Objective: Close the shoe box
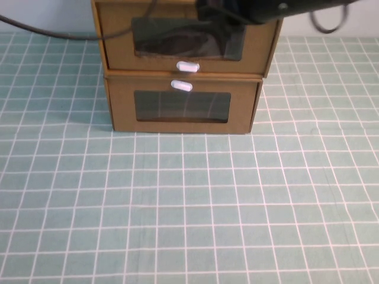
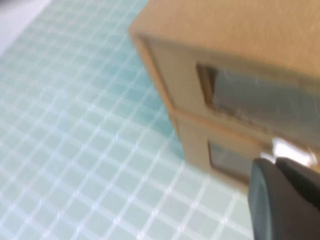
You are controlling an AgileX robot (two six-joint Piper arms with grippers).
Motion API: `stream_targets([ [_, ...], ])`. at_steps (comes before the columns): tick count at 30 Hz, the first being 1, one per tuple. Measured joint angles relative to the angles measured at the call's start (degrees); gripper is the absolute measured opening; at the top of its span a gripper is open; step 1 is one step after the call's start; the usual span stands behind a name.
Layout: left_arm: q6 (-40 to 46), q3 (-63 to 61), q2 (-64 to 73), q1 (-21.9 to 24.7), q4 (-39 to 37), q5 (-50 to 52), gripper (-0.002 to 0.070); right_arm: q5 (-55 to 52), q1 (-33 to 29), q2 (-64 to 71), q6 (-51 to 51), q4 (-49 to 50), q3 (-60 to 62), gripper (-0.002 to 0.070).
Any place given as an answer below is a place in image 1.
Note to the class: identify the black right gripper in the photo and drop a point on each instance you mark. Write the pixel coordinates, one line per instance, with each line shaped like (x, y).
(231, 10)

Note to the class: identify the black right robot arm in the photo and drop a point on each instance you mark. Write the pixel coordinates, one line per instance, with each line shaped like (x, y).
(299, 9)

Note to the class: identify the cardboard lower drawer with window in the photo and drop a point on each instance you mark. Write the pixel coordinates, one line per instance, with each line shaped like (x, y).
(183, 75)

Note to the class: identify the cardboard drawer with clean window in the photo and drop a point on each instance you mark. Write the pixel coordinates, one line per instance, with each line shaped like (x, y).
(124, 112)

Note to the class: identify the cardboard upper drawer with window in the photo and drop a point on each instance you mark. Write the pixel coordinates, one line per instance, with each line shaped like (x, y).
(99, 29)

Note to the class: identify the green white-grid tablecloth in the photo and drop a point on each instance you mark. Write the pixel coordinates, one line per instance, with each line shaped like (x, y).
(189, 207)

